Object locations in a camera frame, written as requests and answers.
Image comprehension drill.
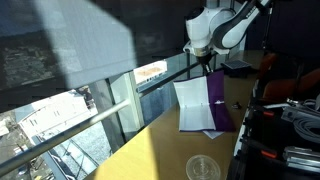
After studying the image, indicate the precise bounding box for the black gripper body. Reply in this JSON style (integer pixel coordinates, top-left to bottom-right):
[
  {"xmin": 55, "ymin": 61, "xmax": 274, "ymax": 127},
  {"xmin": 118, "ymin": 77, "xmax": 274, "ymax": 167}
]
[{"xmin": 194, "ymin": 52, "xmax": 214, "ymax": 68}]

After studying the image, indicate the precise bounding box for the aluminium extrusion bar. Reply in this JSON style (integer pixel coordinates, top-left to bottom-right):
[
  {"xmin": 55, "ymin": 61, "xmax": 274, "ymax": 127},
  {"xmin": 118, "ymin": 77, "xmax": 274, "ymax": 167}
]
[{"xmin": 282, "ymin": 145, "xmax": 320, "ymax": 174}]

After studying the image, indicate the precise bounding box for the dark roller window shade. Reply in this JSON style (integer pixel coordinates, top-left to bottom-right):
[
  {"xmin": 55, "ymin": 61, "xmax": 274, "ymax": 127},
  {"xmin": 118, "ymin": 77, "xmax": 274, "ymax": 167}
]
[{"xmin": 0, "ymin": 0, "xmax": 207, "ymax": 114}]

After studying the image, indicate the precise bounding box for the clear plastic cup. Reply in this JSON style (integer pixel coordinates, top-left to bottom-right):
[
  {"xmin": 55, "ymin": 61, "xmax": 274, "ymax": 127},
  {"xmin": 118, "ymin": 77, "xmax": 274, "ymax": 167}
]
[{"xmin": 185, "ymin": 154, "xmax": 222, "ymax": 180}]

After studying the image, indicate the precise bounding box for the metal window handrail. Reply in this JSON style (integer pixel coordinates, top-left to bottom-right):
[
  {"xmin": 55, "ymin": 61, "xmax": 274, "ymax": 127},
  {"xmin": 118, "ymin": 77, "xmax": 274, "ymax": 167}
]
[
  {"xmin": 0, "ymin": 98, "xmax": 133, "ymax": 178},
  {"xmin": 135, "ymin": 61, "xmax": 202, "ymax": 98}
]

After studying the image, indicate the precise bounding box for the red handled clamp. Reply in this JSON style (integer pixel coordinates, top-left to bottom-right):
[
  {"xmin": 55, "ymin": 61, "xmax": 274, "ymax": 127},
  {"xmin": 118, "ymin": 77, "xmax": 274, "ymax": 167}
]
[
  {"xmin": 262, "ymin": 109, "xmax": 276, "ymax": 118},
  {"xmin": 260, "ymin": 149, "xmax": 278, "ymax": 160}
]

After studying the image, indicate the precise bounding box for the loose white paper sheet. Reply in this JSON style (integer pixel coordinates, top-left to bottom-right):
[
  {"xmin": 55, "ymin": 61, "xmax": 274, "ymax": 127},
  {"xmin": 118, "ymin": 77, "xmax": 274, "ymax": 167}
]
[{"xmin": 202, "ymin": 129, "xmax": 225, "ymax": 140}]

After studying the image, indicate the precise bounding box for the white cloth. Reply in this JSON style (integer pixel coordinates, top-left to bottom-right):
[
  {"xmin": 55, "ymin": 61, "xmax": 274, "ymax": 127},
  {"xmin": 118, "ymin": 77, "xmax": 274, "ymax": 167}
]
[{"xmin": 173, "ymin": 75, "xmax": 217, "ymax": 132}]

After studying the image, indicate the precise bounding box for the black flat box device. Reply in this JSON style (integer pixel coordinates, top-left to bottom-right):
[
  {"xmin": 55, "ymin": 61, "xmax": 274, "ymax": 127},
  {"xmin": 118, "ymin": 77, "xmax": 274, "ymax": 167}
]
[{"xmin": 221, "ymin": 59, "xmax": 253, "ymax": 79}]

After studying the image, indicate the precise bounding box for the grey coiled cable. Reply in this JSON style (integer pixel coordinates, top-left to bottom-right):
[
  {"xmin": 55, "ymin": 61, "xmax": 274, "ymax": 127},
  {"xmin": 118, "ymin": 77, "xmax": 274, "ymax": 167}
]
[{"xmin": 292, "ymin": 117, "xmax": 320, "ymax": 145}]

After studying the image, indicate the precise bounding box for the purple cloth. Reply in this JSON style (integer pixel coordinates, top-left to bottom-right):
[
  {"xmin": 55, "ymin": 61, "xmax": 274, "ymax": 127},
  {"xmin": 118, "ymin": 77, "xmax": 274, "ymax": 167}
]
[{"xmin": 172, "ymin": 69, "xmax": 237, "ymax": 133}]

